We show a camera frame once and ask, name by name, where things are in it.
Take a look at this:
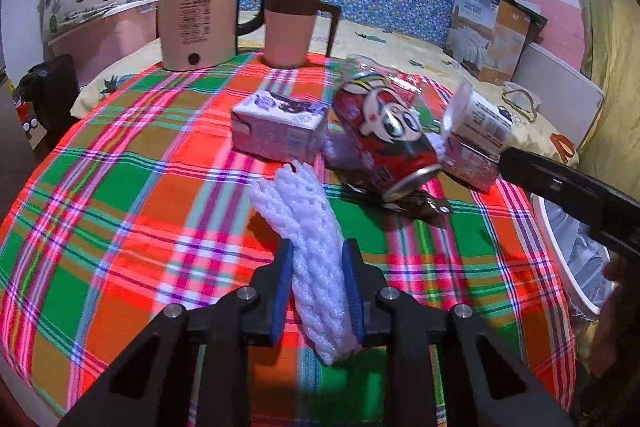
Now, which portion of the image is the white trash bin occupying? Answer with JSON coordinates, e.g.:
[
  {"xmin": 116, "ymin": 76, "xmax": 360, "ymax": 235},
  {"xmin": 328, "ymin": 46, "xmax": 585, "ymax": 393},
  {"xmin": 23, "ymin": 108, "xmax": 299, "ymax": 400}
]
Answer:
[{"xmin": 530, "ymin": 194, "xmax": 616, "ymax": 323}]

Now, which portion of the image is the grey bin liner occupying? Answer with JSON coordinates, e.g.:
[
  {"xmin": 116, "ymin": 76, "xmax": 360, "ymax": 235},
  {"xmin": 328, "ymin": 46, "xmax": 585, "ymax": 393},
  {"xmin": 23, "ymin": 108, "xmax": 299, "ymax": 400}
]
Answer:
[{"xmin": 545, "ymin": 202, "xmax": 618, "ymax": 308}]

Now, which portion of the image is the plaid tablecloth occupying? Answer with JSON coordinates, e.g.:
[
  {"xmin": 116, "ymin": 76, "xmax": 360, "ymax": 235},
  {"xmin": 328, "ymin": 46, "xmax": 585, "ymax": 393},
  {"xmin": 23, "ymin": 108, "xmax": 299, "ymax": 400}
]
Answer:
[{"xmin": 0, "ymin": 52, "xmax": 576, "ymax": 427}]

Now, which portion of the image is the olive strap loop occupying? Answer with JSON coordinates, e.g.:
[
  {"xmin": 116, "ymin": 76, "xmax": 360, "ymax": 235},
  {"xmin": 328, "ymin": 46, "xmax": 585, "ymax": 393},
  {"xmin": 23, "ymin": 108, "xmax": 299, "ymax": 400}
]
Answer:
[{"xmin": 501, "ymin": 88, "xmax": 541, "ymax": 124}]

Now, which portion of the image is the white foam net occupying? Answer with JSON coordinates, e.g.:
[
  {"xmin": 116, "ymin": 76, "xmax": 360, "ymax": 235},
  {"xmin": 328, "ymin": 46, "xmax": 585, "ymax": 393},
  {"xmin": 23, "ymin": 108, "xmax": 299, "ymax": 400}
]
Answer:
[{"xmin": 245, "ymin": 159, "xmax": 358, "ymax": 365}]

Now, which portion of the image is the white board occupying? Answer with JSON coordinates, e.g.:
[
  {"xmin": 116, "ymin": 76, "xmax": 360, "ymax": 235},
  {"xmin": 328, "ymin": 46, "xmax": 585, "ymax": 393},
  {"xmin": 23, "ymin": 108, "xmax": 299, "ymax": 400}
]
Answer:
[{"xmin": 510, "ymin": 42, "xmax": 607, "ymax": 145}]

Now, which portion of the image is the pink mug brown handle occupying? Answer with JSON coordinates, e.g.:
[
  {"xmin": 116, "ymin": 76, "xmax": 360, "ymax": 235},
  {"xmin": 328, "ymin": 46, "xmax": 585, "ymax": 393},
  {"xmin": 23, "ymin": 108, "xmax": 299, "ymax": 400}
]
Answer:
[{"xmin": 263, "ymin": 0, "xmax": 342, "ymax": 68}]

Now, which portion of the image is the yellow curtain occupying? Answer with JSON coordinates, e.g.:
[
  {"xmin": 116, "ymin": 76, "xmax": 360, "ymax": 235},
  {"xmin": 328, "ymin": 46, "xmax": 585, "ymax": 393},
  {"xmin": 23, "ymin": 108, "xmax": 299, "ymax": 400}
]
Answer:
[{"xmin": 555, "ymin": 0, "xmax": 640, "ymax": 188}]

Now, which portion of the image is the brown wrapper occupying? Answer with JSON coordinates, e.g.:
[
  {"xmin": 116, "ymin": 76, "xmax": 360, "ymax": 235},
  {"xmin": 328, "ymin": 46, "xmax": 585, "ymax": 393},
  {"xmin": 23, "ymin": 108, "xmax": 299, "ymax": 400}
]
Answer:
[{"xmin": 340, "ymin": 177, "xmax": 451, "ymax": 223}]

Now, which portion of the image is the black case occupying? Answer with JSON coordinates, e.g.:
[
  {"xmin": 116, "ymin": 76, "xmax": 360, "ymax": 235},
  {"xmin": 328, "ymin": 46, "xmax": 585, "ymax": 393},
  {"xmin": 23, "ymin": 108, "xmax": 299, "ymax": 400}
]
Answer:
[{"xmin": 15, "ymin": 54, "xmax": 81, "ymax": 148}]

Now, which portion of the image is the white and purple carton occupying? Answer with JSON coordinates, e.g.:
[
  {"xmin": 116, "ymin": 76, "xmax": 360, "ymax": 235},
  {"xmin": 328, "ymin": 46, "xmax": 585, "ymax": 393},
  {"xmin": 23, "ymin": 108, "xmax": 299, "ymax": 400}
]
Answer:
[{"xmin": 440, "ymin": 79, "xmax": 516, "ymax": 192}]

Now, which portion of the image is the bedding package box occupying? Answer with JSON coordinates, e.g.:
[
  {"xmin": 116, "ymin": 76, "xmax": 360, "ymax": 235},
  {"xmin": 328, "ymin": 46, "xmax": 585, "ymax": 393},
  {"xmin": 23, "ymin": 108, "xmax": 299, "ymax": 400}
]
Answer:
[{"xmin": 444, "ymin": 0, "xmax": 548, "ymax": 82}]

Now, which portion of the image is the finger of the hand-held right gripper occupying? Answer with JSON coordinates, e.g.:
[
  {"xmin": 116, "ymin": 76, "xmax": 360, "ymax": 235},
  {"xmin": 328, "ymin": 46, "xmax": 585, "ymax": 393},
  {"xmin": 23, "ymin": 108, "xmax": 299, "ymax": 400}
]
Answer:
[{"xmin": 500, "ymin": 147, "xmax": 640, "ymax": 258}]

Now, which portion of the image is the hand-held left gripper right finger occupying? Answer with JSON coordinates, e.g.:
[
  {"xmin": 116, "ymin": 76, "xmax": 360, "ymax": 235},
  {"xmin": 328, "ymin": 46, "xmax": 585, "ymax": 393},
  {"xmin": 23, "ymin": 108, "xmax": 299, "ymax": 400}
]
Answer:
[{"xmin": 341, "ymin": 238, "xmax": 576, "ymax": 427}]

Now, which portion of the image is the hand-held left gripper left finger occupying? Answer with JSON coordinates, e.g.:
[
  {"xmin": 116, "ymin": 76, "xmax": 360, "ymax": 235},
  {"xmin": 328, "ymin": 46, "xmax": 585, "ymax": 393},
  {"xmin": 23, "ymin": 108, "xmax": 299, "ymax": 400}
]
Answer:
[{"xmin": 60, "ymin": 239, "xmax": 296, "ymax": 427}]

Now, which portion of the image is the crushed red can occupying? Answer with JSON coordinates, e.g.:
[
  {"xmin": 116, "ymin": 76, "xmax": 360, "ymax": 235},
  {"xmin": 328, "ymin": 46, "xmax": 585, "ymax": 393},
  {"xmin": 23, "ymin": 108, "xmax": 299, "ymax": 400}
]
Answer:
[{"xmin": 322, "ymin": 57, "xmax": 446, "ymax": 202}]

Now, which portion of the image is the purple milk carton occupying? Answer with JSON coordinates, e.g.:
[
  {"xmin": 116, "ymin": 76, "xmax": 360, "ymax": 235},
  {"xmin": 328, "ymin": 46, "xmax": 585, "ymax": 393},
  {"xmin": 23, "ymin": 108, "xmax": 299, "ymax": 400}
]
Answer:
[{"xmin": 230, "ymin": 89, "xmax": 330, "ymax": 165}]

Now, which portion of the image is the pink storage box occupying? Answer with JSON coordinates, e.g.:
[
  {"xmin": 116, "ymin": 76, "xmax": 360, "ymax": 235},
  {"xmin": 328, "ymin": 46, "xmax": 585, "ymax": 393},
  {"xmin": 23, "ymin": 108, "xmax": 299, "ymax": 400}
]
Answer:
[{"xmin": 47, "ymin": 0, "xmax": 161, "ymax": 85}]

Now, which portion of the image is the person's right forearm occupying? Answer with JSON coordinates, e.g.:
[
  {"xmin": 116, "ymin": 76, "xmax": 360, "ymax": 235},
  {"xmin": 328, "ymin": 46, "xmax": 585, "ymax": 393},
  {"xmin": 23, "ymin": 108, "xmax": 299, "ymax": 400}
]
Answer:
[{"xmin": 585, "ymin": 252, "xmax": 640, "ymax": 427}]

